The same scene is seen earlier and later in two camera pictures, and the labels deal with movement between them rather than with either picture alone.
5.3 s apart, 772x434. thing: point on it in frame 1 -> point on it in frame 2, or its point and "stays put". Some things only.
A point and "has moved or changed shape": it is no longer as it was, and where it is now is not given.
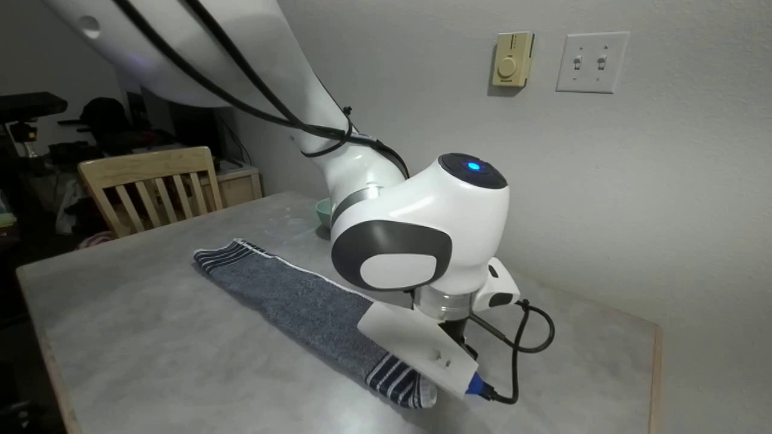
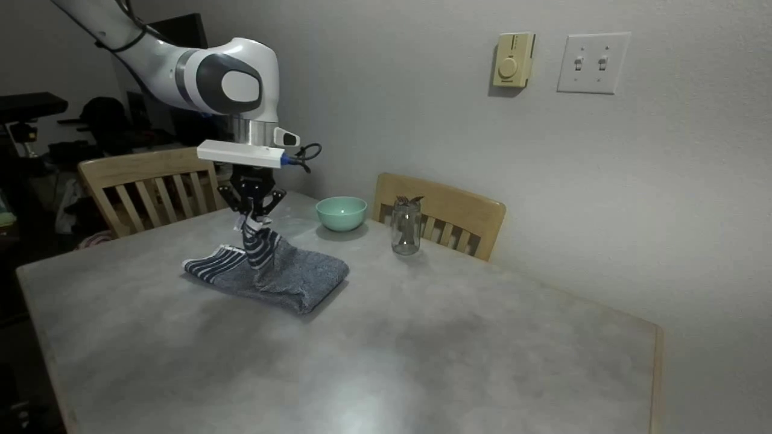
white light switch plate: (593, 61) stays put
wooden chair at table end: (158, 167) stays put
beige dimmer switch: (512, 58) stays put
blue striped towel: (319, 315) has moved or changed shape
